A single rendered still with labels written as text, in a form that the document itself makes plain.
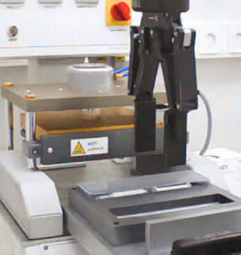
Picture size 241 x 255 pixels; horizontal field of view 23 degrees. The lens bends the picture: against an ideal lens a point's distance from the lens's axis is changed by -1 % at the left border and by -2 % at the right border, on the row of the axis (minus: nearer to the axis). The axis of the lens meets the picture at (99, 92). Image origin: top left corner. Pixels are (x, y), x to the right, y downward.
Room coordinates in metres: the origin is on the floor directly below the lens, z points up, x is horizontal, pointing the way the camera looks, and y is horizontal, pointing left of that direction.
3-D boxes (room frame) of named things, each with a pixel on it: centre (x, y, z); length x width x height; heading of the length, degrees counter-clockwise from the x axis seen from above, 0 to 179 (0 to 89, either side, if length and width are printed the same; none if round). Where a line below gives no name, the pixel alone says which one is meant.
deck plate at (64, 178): (1.05, 0.03, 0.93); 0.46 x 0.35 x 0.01; 21
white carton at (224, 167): (1.49, -0.26, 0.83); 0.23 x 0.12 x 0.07; 119
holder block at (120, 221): (0.77, -0.08, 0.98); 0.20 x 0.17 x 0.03; 111
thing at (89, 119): (1.02, 0.01, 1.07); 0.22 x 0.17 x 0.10; 111
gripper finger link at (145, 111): (0.81, -0.06, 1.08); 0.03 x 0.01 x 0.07; 113
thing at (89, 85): (1.05, 0.01, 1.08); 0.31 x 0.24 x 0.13; 111
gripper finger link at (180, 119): (0.72, -0.10, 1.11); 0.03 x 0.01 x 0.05; 23
